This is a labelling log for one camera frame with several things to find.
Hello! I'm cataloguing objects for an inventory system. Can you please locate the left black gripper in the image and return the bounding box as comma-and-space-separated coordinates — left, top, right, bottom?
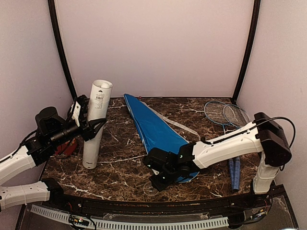
49, 109, 106, 148

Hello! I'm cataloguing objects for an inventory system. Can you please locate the clear plastic tube lid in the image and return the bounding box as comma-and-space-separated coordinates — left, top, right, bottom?
143, 181, 159, 196

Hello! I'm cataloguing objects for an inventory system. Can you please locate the white shuttlecock tube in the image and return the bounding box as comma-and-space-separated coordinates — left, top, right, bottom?
82, 79, 114, 169

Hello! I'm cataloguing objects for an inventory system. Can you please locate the blue racket bag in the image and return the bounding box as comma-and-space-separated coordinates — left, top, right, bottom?
123, 93, 200, 184

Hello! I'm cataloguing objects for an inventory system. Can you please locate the white shuttlecock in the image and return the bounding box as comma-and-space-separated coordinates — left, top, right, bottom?
101, 82, 112, 89

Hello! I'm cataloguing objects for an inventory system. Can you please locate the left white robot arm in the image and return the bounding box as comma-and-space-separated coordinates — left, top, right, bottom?
0, 95, 106, 210

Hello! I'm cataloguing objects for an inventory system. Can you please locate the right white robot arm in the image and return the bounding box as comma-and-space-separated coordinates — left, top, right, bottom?
144, 112, 292, 208

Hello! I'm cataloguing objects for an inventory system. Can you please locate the blue badminton racket left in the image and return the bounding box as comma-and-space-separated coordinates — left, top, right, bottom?
204, 101, 235, 189

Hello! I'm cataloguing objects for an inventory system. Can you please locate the blue badminton racket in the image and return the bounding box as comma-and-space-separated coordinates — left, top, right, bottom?
223, 104, 250, 192
204, 101, 235, 189

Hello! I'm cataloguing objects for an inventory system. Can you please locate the blue badminton racket right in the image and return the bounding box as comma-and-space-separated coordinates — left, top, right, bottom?
223, 104, 250, 192

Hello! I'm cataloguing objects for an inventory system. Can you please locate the red embroidered round pouch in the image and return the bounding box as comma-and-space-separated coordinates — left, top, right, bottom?
55, 138, 77, 158

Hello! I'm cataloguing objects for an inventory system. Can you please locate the small circuit board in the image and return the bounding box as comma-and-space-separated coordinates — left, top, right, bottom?
69, 215, 89, 226

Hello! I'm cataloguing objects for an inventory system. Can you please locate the white slotted cable duct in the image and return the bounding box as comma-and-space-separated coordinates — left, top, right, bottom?
30, 205, 229, 230

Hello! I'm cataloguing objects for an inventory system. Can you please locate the black front table rail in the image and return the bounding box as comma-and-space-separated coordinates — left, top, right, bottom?
42, 194, 272, 217

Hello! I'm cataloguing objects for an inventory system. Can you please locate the black left corner post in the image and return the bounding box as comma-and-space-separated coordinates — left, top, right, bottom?
47, 0, 77, 99

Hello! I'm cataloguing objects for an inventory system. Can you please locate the black corner post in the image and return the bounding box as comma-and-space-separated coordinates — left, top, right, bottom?
47, 0, 77, 99
231, 0, 261, 104

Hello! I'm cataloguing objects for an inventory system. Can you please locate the black right corner post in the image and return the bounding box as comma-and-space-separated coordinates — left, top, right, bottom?
231, 0, 261, 104

